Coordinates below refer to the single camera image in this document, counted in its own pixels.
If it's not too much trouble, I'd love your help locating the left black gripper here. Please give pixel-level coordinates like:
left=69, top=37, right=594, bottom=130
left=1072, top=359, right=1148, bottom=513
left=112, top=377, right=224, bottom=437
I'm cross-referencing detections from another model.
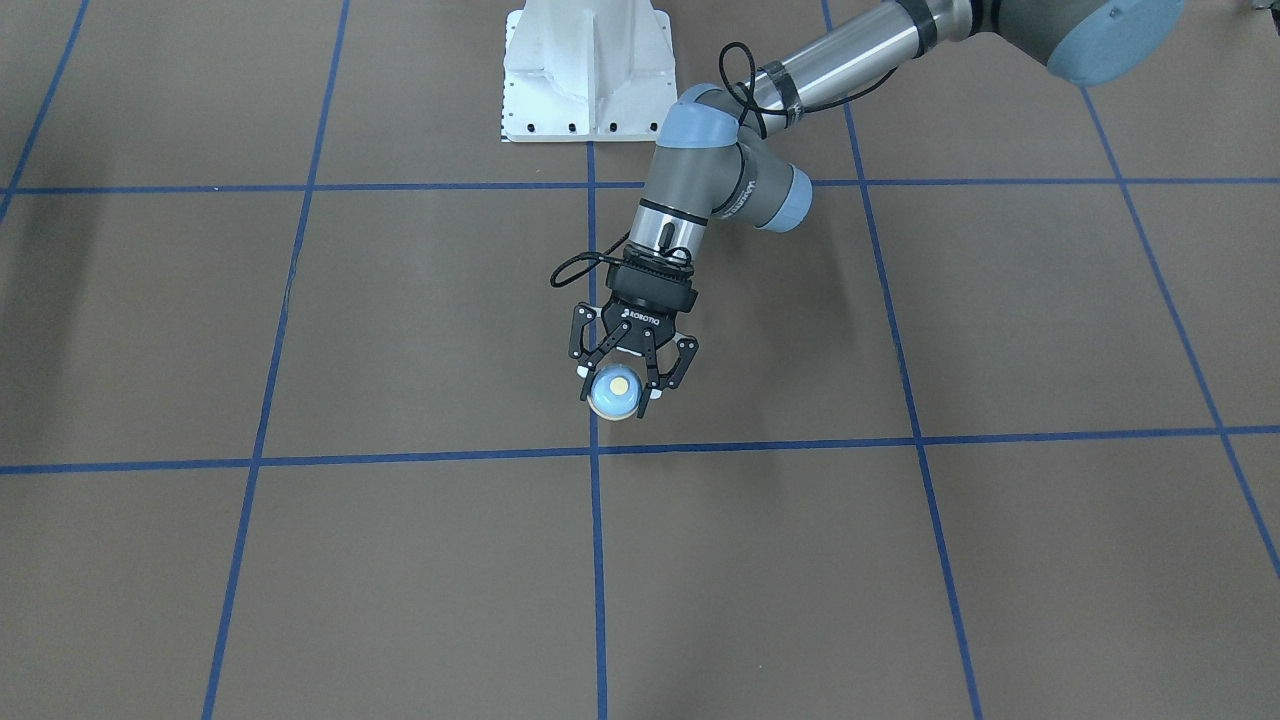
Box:
left=568, top=258, right=700, bottom=416

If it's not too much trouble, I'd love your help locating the light blue call bell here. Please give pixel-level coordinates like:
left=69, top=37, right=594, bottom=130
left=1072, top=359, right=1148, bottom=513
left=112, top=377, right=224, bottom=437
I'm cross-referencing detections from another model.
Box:
left=586, top=364, right=644, bottom=421

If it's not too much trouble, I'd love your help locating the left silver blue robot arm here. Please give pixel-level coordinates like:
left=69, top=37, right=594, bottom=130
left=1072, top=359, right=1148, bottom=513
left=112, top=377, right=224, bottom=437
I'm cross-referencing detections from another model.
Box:
left=568, top=1, right=1183, bottom=421

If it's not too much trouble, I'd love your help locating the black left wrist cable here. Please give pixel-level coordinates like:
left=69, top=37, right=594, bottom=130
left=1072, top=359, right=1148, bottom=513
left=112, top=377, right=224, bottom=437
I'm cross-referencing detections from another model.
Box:
left=549, top=41, right=801, bottom=292

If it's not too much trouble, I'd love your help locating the white camera stand pedestal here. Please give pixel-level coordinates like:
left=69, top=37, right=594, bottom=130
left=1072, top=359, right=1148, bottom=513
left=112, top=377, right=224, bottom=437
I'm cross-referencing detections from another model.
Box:
left=500, top=1, right=677, bottom=143

